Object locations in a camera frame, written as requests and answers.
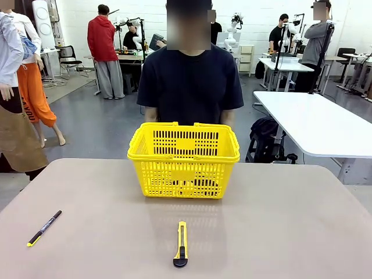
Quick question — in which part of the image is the large white table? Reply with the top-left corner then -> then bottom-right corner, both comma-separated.
252,91 -> 372,186

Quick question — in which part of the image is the person's left forearm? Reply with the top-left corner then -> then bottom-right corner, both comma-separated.
220,109 -> 235,127

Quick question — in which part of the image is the mannequin with brown apron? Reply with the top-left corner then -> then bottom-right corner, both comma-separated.
0,0 -> 49,183

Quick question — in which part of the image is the black office chair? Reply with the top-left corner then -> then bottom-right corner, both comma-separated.
55,45 -> 90,81
337,47 -> 357,85

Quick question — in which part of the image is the black camera stand pole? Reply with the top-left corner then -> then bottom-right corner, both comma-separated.
139,17 -> 147,62
274,17 -> 287,88

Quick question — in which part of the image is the standing person in black shirt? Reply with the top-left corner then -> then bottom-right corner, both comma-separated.
269,13 -> 290,53
209,10 -> 223,46

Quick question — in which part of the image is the grey plastic stool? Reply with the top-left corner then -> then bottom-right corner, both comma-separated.
123,73 -> 137,94

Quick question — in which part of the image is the mannequin with orange trousers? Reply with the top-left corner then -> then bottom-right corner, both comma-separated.
13,8 -> 66,149

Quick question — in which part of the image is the black pen with yellow tip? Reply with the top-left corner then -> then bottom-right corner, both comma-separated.
27,209 -> 63,248

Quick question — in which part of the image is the person in navy t-shirt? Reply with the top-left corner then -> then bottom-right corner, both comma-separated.
136,0 -> 245,126

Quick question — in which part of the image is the person's right forearm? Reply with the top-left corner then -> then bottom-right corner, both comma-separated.
144,106 -> 159,123

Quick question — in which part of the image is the person in red jacket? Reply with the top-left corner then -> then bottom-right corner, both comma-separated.
87,4 -> 126,100

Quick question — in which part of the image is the white height-adjustable desk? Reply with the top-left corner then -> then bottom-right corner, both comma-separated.
341,52 -> 372,101

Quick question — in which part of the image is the white tower air conditioner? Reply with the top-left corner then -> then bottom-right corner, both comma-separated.
31,0 -> 56,50

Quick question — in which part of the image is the yellow plastic shopping basket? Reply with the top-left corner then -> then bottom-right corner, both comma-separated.
127,121 -> 241,199

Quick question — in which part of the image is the person in grey sweater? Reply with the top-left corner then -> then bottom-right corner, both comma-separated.
296,0 -> 335,94

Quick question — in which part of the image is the small white desk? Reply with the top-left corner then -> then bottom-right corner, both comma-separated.
257,56 -> 315,93

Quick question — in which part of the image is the seated person in black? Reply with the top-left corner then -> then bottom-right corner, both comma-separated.
122,24 -> 140,50

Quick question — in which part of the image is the white drawer cabinet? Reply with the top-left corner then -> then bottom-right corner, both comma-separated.
238,44 -> 256,78

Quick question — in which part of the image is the black backpack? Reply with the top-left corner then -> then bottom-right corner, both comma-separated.
249,116 -> 288,163

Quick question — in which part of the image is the yellow black utility knife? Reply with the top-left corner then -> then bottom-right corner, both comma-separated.
173,221 -> 189,269

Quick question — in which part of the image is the black slanted tripod pole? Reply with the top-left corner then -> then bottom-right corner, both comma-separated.
307,19 -> 335,95

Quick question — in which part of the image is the white robot workstation table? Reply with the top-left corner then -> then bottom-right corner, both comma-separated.
116,49 -> 146,94

